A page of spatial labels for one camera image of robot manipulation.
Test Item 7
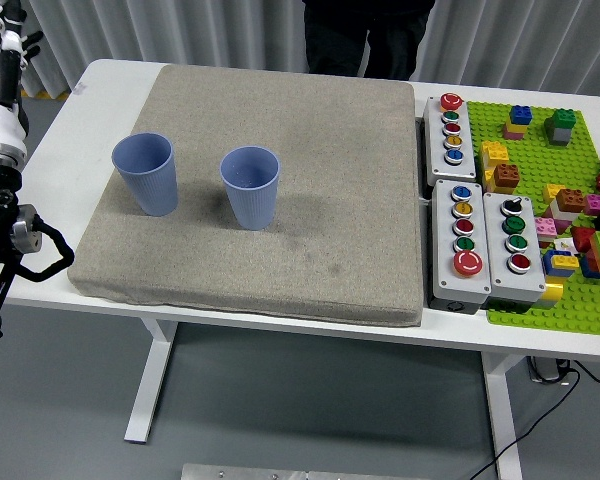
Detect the grey building block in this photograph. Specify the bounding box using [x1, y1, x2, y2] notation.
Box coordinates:
[543, 118, 572, 148]

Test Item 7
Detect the green studded baseplate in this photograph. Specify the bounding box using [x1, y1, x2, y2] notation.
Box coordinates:
[465, 101, 600, 336]

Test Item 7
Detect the white pleated curtain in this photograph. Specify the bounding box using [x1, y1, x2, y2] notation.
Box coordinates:
[0, 0, 600, 99]

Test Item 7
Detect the person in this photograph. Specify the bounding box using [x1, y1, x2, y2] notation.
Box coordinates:
[301, 0, 437, 81]

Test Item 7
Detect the white table leg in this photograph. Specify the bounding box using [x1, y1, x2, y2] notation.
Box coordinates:
[479, 349, 525, 480]
[123, 315, 181, 445]

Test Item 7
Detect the grey-brown fabric mat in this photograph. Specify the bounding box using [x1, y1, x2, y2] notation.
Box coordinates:
[67, 64, 426, 329]

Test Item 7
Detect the white building block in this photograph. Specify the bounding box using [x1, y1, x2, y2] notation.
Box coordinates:
[551, 203, 581, 224]

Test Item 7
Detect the grey box large red button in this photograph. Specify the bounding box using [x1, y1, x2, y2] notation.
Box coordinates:
[430, 179, 494, 312]

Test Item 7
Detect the grey five-button control box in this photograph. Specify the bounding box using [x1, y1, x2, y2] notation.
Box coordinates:
[422, 94, 479, 187]

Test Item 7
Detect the grey power strip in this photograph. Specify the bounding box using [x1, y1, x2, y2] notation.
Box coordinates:
[527, 354, 574, 386]

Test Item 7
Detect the grey box with selector switch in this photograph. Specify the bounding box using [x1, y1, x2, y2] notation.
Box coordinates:
[482, 192, 549, 306]

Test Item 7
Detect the blue ribbed cup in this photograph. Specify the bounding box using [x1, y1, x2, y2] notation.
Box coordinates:
[111, 131, 180, 217]
[218, 146, 282, 232]

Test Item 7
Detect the brown building block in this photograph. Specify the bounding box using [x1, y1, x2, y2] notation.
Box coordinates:
[554, 188, 587, 215]
[492, 163, 522, 191]

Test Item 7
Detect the red building block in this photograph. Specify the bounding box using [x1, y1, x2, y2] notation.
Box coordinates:
[571, 225, 600, 254]

